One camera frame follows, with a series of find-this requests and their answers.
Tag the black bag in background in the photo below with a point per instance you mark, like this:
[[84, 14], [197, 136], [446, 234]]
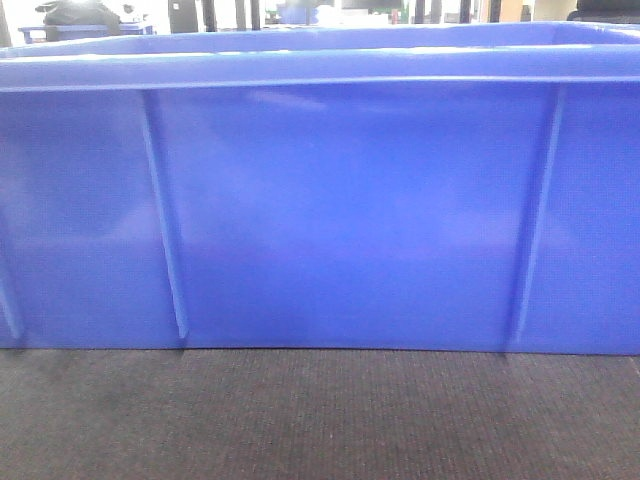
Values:
[[69, 13]]

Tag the blue table in background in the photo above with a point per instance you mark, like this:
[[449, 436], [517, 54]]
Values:
[[50, 33]]

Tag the large blue plastic bin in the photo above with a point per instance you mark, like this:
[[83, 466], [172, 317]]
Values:
[[464, 188]]

